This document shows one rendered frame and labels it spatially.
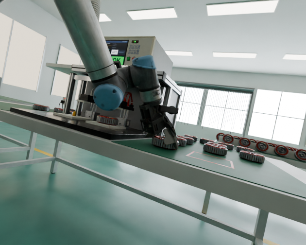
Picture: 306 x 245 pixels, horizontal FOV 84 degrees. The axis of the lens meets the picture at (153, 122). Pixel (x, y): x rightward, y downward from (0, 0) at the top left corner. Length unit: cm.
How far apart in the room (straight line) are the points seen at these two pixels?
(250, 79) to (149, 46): 659
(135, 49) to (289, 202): 97
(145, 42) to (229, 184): 87
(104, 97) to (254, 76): 722
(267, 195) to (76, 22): 58
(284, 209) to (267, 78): 714
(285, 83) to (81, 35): 739
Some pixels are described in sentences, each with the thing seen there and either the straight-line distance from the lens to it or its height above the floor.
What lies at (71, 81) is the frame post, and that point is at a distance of 129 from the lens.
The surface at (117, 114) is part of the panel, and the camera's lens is 120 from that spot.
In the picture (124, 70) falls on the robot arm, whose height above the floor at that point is 99.
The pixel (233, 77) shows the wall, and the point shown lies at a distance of 747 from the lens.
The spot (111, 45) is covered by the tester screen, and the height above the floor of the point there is 126.
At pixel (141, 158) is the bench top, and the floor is 73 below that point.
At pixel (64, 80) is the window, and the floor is 156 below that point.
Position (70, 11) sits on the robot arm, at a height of 104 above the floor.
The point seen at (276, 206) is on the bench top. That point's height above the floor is 72.
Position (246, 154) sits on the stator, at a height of 77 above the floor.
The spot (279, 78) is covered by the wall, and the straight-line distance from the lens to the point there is 762.
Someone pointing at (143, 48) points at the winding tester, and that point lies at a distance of 108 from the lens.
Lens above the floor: 85
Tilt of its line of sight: 1 degrees down
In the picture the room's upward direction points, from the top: 11 degrees clockwise
